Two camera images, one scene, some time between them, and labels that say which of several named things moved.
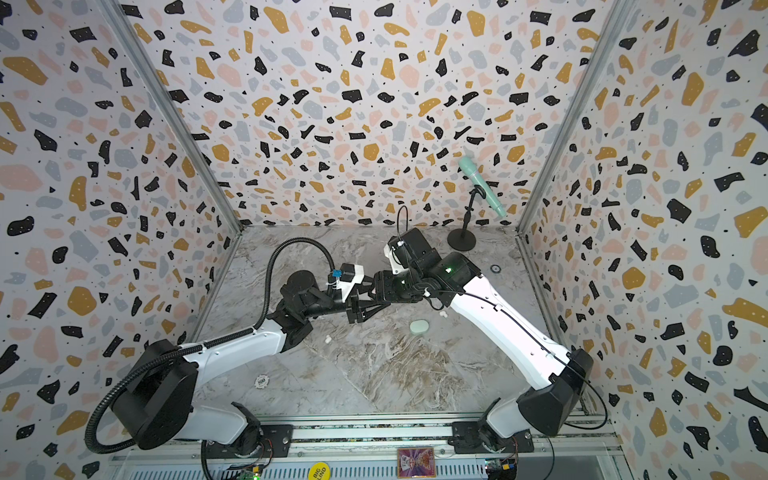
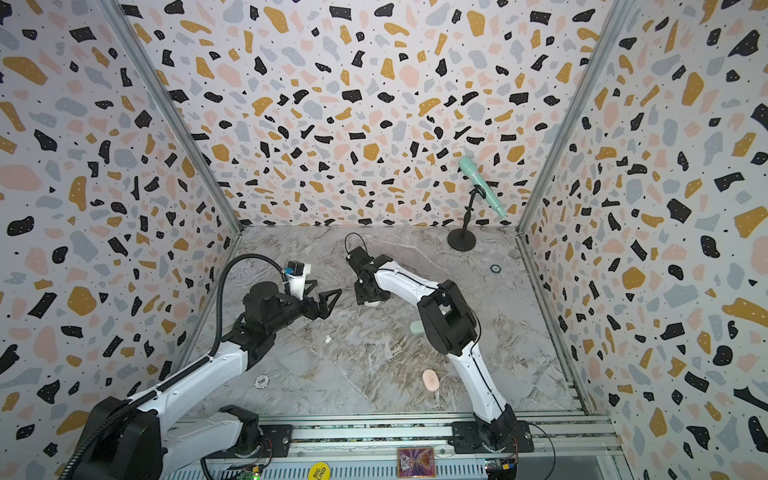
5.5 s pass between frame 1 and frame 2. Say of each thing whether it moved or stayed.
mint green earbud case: stayed
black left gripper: moved
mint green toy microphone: stayed
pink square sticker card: stayed
